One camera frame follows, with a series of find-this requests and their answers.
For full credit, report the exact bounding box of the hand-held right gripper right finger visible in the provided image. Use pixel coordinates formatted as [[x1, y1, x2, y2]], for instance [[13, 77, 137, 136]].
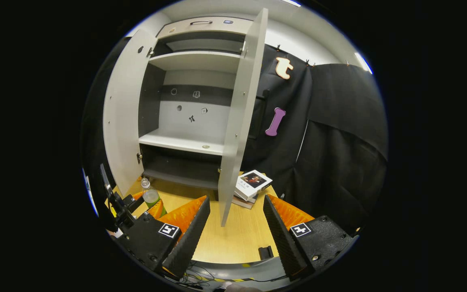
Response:
[[263, 194, 359, 281]]

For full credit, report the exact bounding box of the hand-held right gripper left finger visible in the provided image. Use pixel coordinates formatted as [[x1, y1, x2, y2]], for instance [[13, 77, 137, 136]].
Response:
[[118, 196, 211, 279]]

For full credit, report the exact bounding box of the green label bottle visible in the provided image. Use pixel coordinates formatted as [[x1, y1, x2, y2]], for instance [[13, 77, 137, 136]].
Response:
[[141, 178, 167, 218]]

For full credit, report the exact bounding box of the grey cabinet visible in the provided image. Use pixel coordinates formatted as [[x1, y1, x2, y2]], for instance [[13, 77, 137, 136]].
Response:
[[138, 16, 254, 190]]

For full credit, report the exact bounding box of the brown book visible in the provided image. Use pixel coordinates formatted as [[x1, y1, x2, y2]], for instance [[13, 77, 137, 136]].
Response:
[[233, 195, 257, 210]]

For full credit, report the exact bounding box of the black backdrop cloth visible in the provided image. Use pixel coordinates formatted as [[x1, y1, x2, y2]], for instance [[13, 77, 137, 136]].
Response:
[[80, 37, 389, 238]]

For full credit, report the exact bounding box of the ceiling light panel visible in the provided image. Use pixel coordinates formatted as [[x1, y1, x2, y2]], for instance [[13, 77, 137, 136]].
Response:
[[354, 52, 373, 75]]

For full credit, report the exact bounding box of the black cable bundle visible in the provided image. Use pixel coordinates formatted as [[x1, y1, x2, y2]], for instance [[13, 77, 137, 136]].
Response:
[[183, 262, 287, 285]]

